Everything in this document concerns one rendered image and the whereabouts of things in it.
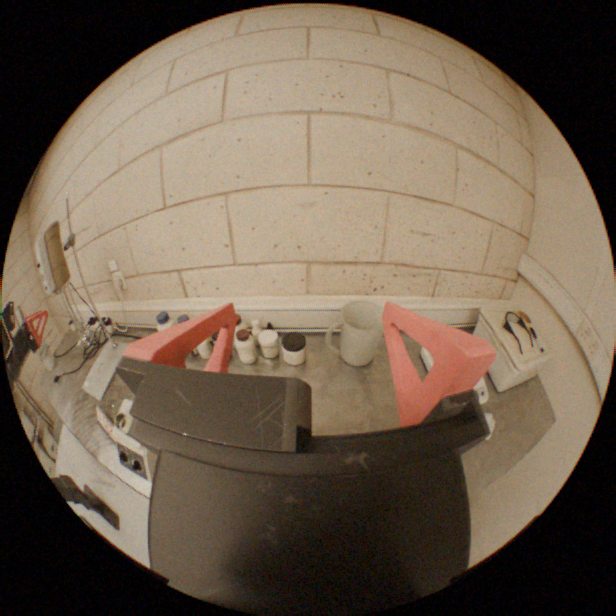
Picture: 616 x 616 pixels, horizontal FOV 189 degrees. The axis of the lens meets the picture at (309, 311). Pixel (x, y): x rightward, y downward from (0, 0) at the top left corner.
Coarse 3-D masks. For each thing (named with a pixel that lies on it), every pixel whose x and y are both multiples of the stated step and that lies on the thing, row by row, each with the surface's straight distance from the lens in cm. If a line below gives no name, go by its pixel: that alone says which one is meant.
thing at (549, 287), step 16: (528, 256) 110; (528, 272) 109; (544, 272) 104; (544, 288) 104; (560, 288) 100; (560, 304) 100; (576, 304) 98; (576, 320) 97; (576, 336) 96; (592, 336) 95; (592, 352) 95; (592, 368) 97; (608, 368) 97; (608, 384) 98
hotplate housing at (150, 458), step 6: (126, 444) 60; (138, 450) 57; (144, 450) 55; (144, 456) 56; (150, 456) 57; (156, 456) 59; (144, 462) 56; (150, 462) 57; (126, 468) 65; (150, 468) 57; (150, 474) 58; (150, 480) 58
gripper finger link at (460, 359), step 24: (384, 312) 14; (408, 312) 11; (432, 336) 9; (456, 336) 9; (408, 360) 12; (456, 360) 8; (480, 360) 8; (408, 384) 12; (432, 384) 9; (456, 384) 9; (408, 408) 11; (432, 408) 9; (456, 408) 9
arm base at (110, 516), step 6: (84, 486) 88; (84, 492) 77; (90, 492) 84; (90, 498) 76; (96, 498) 80; (90, 504) 76; (96, 504) 77; (102, 504) 79; (96, 510) 78; (102, 510) 79; (108, 510) 76; (102, 516) 81; (108, 516) 77; (114, 516) 74; (108, 522) 79; (114, 522) 75; (114, 528) 77
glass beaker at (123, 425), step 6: (114, 408) 55; (108, 414) 55; (114, 414) 56; (120, 414) 52; (108, 420) 54; (114, 420) 57; (120, 420) 52; (126, 420) 53; (114, 426) 53; (120, 426) 53; (126, 426) 53; (126, 432) 54
